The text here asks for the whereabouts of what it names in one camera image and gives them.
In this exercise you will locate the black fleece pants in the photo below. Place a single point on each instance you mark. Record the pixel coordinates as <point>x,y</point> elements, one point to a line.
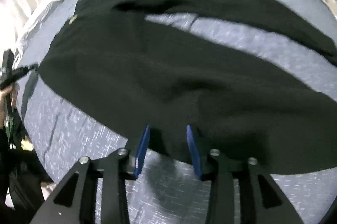
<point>131,68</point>

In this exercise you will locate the light grey bed sheet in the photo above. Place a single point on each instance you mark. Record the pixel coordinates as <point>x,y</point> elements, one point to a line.
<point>44,10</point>

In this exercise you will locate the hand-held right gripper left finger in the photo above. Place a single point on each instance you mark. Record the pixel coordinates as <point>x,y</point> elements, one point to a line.
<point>142,153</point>

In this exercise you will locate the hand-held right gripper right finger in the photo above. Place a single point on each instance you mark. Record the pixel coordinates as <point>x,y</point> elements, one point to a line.
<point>194,153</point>

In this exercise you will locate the person's left hand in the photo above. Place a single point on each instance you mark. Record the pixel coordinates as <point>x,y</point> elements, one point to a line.
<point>6,105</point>

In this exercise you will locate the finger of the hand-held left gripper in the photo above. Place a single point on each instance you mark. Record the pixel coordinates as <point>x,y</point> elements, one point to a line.
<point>21,73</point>

